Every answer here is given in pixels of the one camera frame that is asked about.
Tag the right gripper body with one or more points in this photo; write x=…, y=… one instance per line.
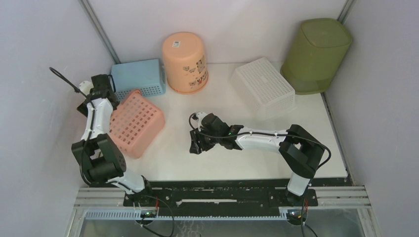
x=212, y=141

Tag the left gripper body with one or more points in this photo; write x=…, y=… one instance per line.
x=116, y=104

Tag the blue plastic basket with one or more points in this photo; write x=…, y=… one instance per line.
x=148, y=76

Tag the pink plastic basket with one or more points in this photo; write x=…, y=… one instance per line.
x=135, y=124

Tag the clear white plastic tray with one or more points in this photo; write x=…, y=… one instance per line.
x=263, y=89

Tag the orange capybara bucket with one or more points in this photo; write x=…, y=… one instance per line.
x=185, y=62

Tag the green mesh waste bin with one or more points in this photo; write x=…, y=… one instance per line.
x=315, y=55

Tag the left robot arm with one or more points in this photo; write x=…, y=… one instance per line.
x=100, y=160

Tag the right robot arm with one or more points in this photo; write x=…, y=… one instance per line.
x=302, y=152

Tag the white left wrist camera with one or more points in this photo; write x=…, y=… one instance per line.
x=85, y=86

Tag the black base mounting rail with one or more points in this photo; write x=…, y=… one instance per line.
x=227, y=198

